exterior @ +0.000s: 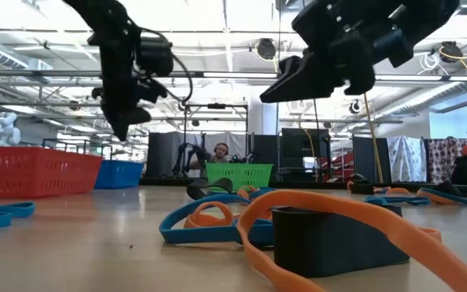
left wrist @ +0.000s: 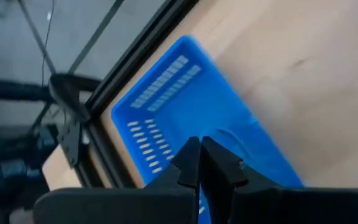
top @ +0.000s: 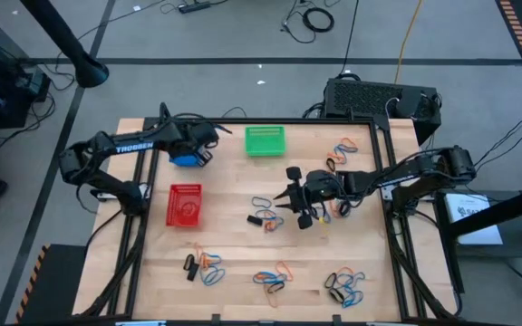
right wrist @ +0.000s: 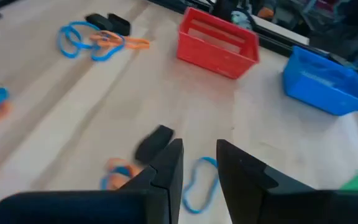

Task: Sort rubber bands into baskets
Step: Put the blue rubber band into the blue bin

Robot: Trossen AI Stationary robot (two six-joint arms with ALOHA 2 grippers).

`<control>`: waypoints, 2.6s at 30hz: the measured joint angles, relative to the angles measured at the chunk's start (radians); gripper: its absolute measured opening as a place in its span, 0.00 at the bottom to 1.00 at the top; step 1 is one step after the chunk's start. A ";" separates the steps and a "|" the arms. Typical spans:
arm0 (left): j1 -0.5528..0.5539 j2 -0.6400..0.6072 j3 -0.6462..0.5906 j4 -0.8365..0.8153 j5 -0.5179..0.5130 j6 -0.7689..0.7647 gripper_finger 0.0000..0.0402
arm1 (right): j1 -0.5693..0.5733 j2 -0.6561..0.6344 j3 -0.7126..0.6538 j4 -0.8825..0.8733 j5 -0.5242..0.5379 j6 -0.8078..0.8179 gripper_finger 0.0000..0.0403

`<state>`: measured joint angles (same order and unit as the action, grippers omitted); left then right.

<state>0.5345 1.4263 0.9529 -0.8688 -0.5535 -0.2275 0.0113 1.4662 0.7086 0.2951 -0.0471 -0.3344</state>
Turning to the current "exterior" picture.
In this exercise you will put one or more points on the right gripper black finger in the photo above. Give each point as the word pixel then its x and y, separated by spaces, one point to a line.
pixel 306 79
pixel 286 65

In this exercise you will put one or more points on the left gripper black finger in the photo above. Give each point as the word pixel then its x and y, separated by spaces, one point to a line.
pixel 118 121
pixel 139 116

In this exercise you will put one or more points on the orange rubber band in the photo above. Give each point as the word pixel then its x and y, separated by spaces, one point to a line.
pixel 379 215
pixel 430 197
pixel 207 221
pixel 245 190
pixel 397 190
pixel 432 234
pixel 350 186

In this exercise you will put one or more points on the black rubber band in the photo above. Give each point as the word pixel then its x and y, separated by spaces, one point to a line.
pixel 362 188
pixel 331 247
pixel 217 184
pixel 447 187

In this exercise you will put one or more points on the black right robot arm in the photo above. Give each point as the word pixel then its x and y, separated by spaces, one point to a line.
pixel 432 16

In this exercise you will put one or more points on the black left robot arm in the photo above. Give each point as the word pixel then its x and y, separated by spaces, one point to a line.
pixel 104 16

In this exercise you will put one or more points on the black background robot arm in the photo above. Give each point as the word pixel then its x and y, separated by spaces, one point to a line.
pixel 247 157
pixel 182 158

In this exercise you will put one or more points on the grey curtain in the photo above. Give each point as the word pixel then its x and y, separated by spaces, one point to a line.
pixel 158 154

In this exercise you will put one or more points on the black metal railing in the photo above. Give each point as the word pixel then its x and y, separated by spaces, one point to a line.
pixel 75 140

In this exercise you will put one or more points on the ceiling light strip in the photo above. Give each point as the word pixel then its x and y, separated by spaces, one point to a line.
pixel 408 77
pixel 237 75

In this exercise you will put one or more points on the blue plastic basket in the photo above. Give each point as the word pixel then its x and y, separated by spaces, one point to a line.
pixel 120 174

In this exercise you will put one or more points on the black partition panel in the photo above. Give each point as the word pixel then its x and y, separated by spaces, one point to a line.
pixel 365 160
pixel 264 152

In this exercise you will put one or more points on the red background object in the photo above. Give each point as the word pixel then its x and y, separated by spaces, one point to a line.
pixel 341 164

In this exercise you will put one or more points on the white curtain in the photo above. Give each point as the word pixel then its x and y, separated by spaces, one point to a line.
pixel 233 142

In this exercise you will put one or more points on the red plastic basket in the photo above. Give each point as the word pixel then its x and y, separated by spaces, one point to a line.
pixel 35 172

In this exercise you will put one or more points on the green plastic basket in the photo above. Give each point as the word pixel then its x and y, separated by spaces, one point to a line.
pixel 241 174

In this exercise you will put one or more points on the white floral cloth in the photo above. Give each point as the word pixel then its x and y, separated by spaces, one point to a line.
pixel 407 158

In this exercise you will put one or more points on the purple dotted cloth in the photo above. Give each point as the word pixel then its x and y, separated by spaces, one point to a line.
pixel 440 160

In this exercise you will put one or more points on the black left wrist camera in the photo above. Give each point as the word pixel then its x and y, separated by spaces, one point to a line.
pixel 156 57

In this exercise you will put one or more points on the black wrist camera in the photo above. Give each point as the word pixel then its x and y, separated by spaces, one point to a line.
pixel 310 24
pixel 156 57

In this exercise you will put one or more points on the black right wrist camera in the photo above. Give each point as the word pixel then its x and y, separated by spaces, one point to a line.
pixel 310 24

